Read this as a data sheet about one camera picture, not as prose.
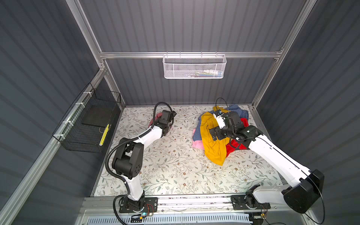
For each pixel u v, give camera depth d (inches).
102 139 26.7
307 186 15.1
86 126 28.7
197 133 38.7
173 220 30.3
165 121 29.0
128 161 19.6
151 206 28.6
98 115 29.8
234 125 22.4
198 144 37.7
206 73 36.1
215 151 34.9
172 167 34.3
